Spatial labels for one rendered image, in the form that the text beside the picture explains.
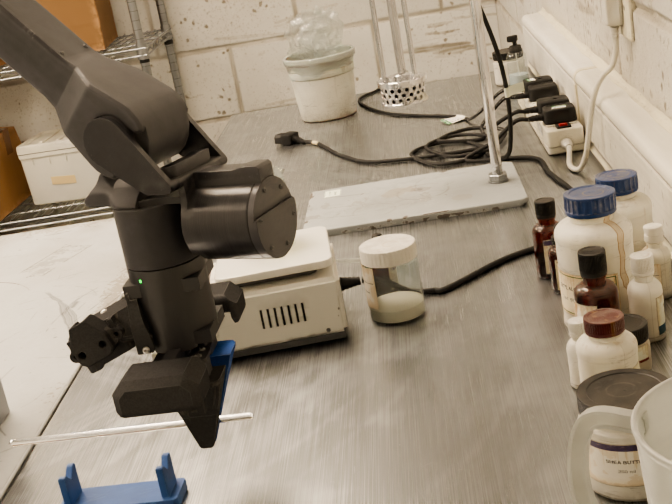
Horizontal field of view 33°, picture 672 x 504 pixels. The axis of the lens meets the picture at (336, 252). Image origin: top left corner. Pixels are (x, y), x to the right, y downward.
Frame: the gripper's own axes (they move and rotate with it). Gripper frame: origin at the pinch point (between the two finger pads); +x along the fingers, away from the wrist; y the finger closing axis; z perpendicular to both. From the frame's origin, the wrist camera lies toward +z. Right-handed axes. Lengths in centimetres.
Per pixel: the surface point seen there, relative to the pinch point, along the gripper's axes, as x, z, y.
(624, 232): -1.4, -35.5, -22.5
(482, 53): -11, -25, -74
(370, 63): 21, 8, -275
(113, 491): 7.0, 8.8, -0.5
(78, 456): 8.0, 14.9, -9.2
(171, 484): 6.5, 3.7, 0.1
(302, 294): 2.2, -4.4, -27.0
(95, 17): -10, 79, -236
